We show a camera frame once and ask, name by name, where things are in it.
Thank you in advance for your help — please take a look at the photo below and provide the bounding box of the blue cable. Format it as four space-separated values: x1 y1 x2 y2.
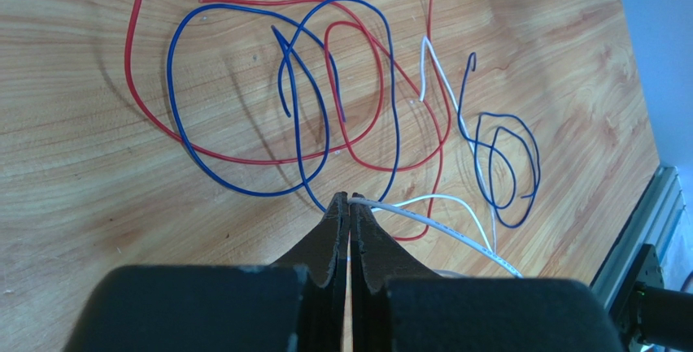
458 52 542 229
166 0 402 213

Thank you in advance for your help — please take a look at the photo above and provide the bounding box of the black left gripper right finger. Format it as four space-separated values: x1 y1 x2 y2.
349 201 441 351

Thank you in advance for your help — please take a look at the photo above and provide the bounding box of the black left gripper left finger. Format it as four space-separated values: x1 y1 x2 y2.
272 192 348 351

